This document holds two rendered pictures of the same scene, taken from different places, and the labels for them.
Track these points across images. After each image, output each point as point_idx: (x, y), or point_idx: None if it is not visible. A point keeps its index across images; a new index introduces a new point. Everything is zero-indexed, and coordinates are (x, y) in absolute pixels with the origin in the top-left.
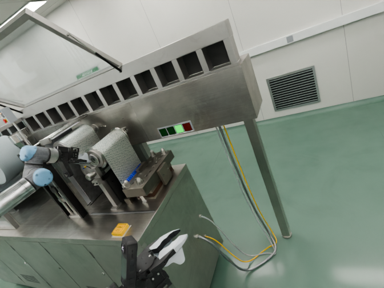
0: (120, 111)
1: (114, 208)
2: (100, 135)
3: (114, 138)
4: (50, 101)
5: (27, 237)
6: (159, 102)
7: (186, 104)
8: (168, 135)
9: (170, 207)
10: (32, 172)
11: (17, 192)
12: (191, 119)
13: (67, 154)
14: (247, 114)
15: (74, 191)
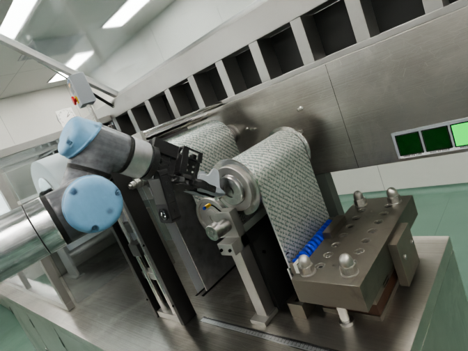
0: (297, 91)
1: (259, 320)
2: (241, 150)
3: (280, 147)
4: (157, 79)
5: (77, 336)
6: (417, 56)
7: None
8: (422, 152)
9: None
10: (68, 183)
11: (4, 240)
12: None
13: (174, 164)
14: None
15: (175, 258)
